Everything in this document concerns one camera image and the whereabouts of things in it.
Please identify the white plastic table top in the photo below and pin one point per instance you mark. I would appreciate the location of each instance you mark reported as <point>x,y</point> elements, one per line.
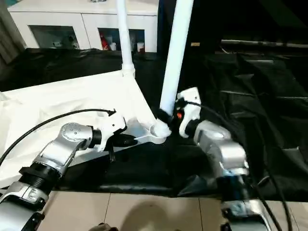
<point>72,96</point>

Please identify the white plastic table leg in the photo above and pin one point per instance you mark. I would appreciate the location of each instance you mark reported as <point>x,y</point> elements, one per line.
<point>178,48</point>
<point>125,36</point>

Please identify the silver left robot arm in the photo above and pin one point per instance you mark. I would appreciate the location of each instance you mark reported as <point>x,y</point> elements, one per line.
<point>65,144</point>

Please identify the small yellow label tag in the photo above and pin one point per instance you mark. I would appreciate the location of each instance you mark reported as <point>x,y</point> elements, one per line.
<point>195,44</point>

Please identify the dark shoe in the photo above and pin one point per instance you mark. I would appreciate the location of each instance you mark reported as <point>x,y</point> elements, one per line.
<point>103,228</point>

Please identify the black work mat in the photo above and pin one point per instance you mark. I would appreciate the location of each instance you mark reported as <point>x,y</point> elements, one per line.
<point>264,108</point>

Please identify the red white bottle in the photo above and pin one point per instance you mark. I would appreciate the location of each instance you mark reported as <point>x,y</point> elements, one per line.
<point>104,43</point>

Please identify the white glass door cabinet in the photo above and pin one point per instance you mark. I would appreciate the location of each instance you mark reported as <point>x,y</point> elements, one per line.
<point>72,16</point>

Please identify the grey curtain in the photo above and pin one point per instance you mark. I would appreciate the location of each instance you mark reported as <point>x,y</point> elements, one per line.
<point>8,31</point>

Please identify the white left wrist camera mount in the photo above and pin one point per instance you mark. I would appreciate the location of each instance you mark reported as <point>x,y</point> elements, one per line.
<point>113,122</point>

